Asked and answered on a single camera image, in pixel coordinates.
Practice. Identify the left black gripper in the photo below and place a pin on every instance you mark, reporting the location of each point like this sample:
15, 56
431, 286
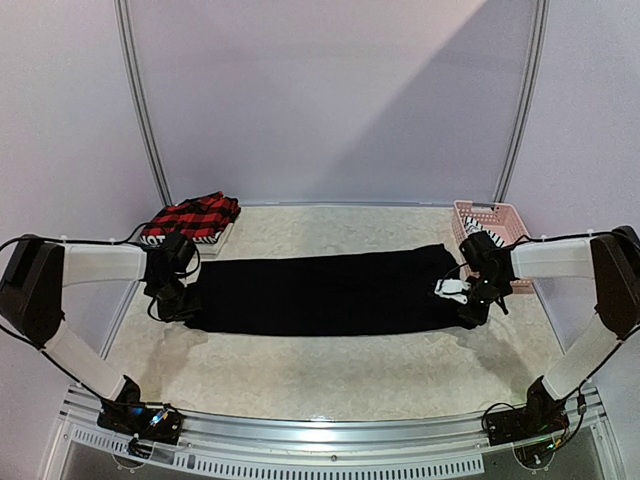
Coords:
168, 315

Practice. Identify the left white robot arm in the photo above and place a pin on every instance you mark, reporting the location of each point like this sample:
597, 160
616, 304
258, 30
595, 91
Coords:
53, 291

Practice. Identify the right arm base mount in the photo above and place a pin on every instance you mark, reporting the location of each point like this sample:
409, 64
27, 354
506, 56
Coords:
541, 415

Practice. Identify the red black plaid shirt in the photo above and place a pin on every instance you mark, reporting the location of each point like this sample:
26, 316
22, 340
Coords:
202, 219

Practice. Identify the black white striped garment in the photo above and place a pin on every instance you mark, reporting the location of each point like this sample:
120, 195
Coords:
471, 226

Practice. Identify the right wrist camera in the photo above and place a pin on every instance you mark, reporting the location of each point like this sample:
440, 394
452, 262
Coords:
453, 289

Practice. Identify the pink plastic basket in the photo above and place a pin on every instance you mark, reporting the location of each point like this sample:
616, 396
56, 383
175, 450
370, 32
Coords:
501, 218

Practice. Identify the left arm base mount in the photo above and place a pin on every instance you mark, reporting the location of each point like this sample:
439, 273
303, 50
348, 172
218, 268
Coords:
129, 415

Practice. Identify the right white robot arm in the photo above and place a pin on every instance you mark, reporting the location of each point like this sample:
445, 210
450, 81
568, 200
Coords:
589, 284

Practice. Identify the right aluminium frame post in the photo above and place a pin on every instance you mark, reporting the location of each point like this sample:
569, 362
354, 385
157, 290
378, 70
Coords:
525, 99

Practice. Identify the white folded garment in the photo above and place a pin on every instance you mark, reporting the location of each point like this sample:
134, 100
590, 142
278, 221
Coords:
210, 251

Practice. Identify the aluminium front rail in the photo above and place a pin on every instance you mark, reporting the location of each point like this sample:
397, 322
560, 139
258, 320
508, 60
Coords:
223, 447

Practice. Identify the left aluminium frame post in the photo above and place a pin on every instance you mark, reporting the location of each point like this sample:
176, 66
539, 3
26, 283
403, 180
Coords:
124, 22

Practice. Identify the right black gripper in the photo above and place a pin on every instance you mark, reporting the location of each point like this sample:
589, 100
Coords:
473, 310

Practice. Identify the black t-shirt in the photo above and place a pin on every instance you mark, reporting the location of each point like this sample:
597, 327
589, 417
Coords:
383, 293

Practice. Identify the aluminium frame post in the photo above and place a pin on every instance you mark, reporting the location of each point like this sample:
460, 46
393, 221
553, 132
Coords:
124, 22
525, 99

